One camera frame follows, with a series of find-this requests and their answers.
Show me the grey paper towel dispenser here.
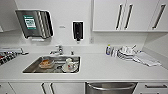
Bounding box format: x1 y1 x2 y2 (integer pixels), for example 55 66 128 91
14 8 54 42

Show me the white drawer unit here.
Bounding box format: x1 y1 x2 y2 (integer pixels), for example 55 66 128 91
134 82 168 94
0 82 16 94

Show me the orange bowl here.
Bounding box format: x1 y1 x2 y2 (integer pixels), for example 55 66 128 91
38 58 55 70

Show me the small chrome sink fitting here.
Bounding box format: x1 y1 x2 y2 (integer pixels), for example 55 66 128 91
69 49 75 56

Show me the small white bottle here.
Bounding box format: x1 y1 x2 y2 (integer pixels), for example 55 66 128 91
111 47 118 58

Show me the white two-door base cabinet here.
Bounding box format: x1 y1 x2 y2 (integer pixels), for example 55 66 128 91
9 81 87 94

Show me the stainless steel dishwasher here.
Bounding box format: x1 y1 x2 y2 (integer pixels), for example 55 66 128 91
84 81 138 94

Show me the tray of coffee supplies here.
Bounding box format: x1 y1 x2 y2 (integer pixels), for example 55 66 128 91
0 47 30 67

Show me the stainless steel sink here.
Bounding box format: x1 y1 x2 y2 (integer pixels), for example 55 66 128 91
22 55 82 75

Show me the chrome faucet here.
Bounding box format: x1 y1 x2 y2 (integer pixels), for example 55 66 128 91
49 44 65 57

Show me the white mug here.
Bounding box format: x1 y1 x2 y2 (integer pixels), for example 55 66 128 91
61 57 79 74

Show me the black soap dispenser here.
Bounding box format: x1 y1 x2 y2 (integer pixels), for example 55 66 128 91
71 20 85 44

